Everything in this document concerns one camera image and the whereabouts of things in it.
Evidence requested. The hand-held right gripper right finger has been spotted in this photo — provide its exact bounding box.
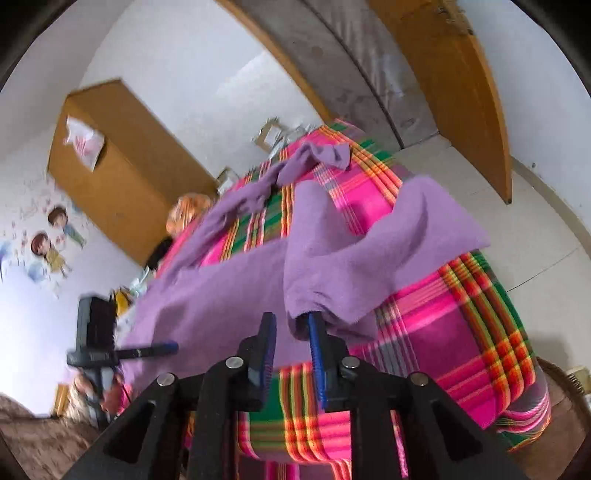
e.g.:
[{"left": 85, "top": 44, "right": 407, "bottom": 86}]
[{"left": 307, "top": 311, "right": 529, "bottom": 480}]

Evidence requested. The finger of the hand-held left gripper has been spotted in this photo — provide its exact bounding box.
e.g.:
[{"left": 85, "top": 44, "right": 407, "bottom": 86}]
[{"left": 117, "top": 342, "right": 180, "bottom": 361}]

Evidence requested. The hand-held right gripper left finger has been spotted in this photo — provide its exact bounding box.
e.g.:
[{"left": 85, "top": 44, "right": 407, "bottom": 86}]
[{"left": 65, "top": 311, "right": 278, "bottom": 480}]

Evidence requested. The purple fleece garment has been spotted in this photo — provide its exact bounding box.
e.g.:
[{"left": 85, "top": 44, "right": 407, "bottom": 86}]
[{"left": 117, "top": 142, "right": 491, "bottom": 393}]

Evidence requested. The person's left forearm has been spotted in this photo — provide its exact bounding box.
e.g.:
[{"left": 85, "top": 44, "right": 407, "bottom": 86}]
[{"left": 60, "top": 383, "right": 100, "bottom": 428}]

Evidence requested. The person's left hand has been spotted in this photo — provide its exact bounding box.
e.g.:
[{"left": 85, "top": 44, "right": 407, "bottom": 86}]
[{"left": 104, "top": 373, "right": 125, "bottom": 414}]

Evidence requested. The yellow bag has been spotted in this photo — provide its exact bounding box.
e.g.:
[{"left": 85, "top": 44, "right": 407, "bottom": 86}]
[{"left": 111, "top": 286, "right": 132, "bottom": 319}]

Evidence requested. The black cloth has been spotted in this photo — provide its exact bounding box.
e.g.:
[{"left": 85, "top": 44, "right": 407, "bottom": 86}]
[{"left": 145, "top": 236, "right": 175, "bottom": 271}]

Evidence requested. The person's floral fleece jacket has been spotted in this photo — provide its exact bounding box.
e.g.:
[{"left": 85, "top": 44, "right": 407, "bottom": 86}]
[{"left": 0, "top": 392, "right": 107, "bottom": 480}]

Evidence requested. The wooden wardrobe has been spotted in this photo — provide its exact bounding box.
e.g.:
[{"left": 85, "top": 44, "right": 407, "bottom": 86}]
[{"left": 47, "top": 79, "right": 220, "bottom": 266}]

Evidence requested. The bag of oranges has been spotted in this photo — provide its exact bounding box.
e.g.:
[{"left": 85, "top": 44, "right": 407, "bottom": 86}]
[{"left": 165, "top": 194, "right": 215, "bottom": 236}]

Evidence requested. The pink plaid bed sheet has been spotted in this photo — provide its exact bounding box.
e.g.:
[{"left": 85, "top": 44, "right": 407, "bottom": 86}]
[{"left": 117, "top": 119, "right": 552, "bottom": 480}]

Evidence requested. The small white box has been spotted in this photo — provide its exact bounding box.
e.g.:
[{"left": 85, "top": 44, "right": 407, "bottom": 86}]
[{"left": 215, "top": 166, "right": 241, "bottom": 195}]

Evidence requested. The white plastic bag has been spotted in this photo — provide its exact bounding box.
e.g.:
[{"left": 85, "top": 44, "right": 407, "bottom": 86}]
[{"left": 64, "top": 115, "right": 106, "bottom": 172}]

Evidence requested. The cardboard box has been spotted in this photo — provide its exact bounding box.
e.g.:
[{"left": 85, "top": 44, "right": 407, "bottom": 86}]
[{"left": 253, "top": 117, "right": 283, "bottom": 148}]

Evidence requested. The grey plastic door curtain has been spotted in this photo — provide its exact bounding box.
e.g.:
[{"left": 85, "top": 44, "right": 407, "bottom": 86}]
[{"left": 259, "top": 0, "right": 439, "bottom": 151}]

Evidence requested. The wooden door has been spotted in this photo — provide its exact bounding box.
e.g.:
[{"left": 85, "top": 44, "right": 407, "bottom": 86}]
[{"left": 369, "top": 0, "right": 513, "bottom": 206}]

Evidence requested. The cartoon wall sticker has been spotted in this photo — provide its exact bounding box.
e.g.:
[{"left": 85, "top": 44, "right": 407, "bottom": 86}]
[{"left": 0, "top": 182, "right": 93, "bottom": 296}]

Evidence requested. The wooden door frame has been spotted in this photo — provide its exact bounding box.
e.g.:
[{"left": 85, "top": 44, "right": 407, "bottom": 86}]
[{"left": 217, "top": 0, "right": 335, "bottom": 125}]

